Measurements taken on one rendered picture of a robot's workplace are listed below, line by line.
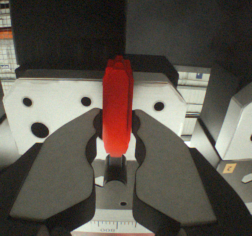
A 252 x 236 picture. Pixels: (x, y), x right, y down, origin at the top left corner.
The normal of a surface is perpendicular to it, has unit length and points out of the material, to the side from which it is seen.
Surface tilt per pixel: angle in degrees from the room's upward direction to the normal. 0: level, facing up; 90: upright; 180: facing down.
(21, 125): 90
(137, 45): 90
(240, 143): 90
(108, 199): 90
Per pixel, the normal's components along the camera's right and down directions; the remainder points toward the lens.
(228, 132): -1.00, -0.04
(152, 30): 0.01, 0.49
